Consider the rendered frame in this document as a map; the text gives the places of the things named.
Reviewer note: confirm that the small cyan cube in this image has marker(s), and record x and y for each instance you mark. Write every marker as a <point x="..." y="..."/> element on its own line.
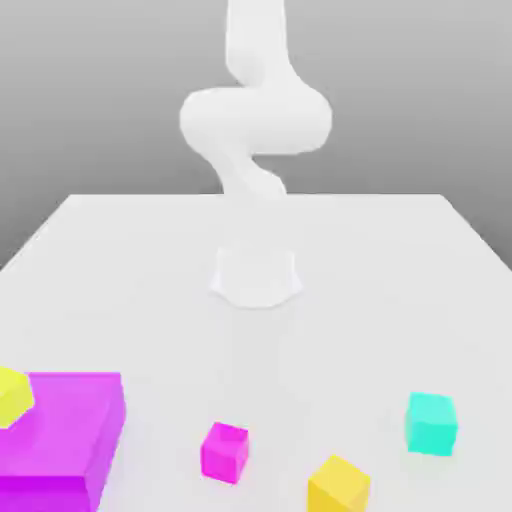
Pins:
<point x="431" y="424"/>

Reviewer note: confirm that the small golden yellow cube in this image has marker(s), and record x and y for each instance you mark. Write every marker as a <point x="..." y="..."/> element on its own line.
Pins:
<point x="340" y="486"/>

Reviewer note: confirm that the large magenta box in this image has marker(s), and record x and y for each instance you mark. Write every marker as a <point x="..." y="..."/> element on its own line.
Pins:
<point x="60" y="440"/>

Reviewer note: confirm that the small lemon yellow cube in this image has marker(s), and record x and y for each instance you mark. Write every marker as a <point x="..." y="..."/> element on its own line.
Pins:
<point x="12" y="396"/>

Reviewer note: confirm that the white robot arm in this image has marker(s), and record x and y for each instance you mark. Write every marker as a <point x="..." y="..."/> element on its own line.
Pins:
<point x="256" y="120"/>

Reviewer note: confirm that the small magenta cube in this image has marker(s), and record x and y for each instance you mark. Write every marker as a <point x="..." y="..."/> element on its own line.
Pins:
<point x="224" y="454"/>

